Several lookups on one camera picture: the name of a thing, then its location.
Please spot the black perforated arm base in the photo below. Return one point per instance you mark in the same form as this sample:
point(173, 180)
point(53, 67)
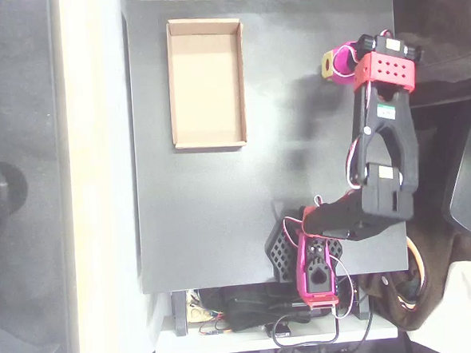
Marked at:
point(280, 254)

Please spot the cardboard box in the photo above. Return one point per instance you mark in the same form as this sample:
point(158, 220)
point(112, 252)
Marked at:
point(206, 86)

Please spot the brown jacket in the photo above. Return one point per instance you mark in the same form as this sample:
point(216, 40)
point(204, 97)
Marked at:
point(450, 19)

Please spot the brown leather bag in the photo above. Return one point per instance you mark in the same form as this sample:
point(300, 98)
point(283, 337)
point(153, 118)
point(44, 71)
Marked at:
point(438, 288)

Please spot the beige wooden piece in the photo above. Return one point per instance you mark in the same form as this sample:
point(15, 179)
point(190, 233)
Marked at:
point(196, 314)

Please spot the white cloth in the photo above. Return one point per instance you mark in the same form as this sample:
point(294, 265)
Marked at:
point(468, 314)

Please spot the small circuit board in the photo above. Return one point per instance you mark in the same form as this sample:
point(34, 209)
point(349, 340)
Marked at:
point(213, 332)

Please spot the white shelf board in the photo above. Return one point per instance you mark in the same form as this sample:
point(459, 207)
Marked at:
point(229, 341)

